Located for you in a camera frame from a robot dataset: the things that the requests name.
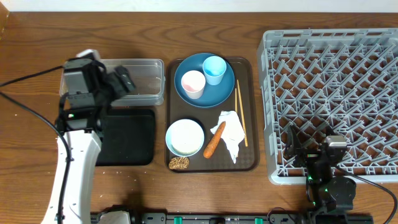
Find white napkin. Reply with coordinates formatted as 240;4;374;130
210;111;245;164

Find pink cup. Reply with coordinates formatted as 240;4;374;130
181;70;206;100

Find light blue bowl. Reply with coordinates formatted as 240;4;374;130
165;119;205;157

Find orange carrot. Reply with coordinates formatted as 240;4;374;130
203;121;226;159

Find brown walnut shell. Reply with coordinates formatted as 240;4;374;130
169;157;190;170

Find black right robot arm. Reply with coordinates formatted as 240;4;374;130
285;126;356;223

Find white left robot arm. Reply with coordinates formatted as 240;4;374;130
42;57;135;223

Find grey dishwasher rack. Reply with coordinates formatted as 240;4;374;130
257;28;397;185

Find black waste tray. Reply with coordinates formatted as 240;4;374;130
96;109;155;166

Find clear plastic bin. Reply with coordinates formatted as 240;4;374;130
58;58;165;107

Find long wooden chopstick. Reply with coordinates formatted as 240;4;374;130
237;80;248;147

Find short wooden chopstick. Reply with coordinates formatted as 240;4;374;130
234;88;238;113

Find dark blue plate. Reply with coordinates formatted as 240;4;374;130
174;53;235;108

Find light blue cup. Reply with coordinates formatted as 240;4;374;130
202;55;226;85

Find brown serving tray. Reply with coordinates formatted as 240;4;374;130
165;57;259;174

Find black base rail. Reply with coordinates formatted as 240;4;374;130
90;205;374;224

